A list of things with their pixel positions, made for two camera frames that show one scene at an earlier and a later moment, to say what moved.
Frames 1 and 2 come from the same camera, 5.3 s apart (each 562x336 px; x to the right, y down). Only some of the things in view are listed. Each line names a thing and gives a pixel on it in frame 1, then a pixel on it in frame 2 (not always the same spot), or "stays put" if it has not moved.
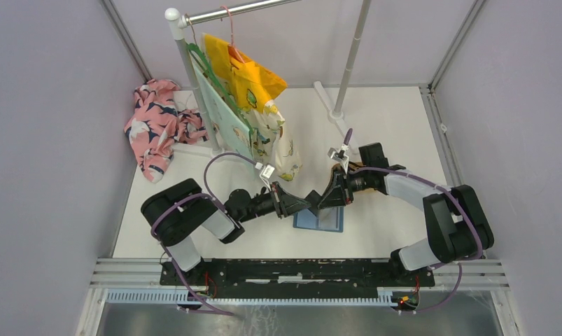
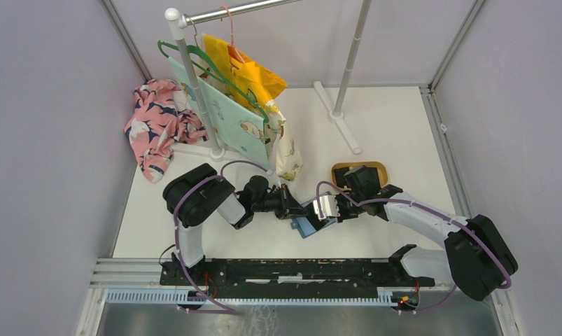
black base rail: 293,273 stays put
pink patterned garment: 157,124 stays put
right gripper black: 339,192 → 343,216
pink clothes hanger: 232,47 stays put
